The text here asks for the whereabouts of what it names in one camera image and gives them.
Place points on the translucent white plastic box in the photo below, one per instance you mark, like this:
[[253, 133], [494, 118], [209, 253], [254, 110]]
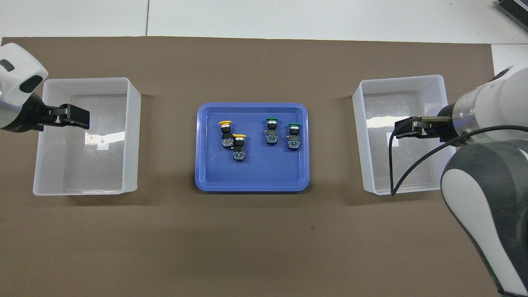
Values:
[[371, 165], [53, 173]]

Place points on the grey ribbed device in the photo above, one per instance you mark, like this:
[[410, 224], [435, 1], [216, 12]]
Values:
[[515, 10]]

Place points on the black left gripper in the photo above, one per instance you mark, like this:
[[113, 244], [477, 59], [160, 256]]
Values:
[[27, 115]]

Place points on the white paper label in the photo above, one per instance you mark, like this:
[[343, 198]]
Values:
[[396, 142], [101, 144]]

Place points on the brown table mat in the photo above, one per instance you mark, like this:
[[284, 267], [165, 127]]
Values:
[[255, 239]]

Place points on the green push button switch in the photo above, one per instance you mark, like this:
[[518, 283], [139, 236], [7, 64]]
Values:
[[293, 137], [271, 132]]

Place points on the yellow push button switch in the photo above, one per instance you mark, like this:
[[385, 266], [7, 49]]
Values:
[[239, 147], [226, 134]]

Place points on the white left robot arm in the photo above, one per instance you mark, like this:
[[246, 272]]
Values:
[[18, 70]]

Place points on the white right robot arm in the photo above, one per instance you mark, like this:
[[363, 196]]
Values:
[[486, 194]]

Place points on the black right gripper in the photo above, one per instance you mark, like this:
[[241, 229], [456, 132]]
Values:
[[447, 123]]

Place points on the blue plastic tray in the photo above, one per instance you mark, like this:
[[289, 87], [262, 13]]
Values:
[[255, 173]]

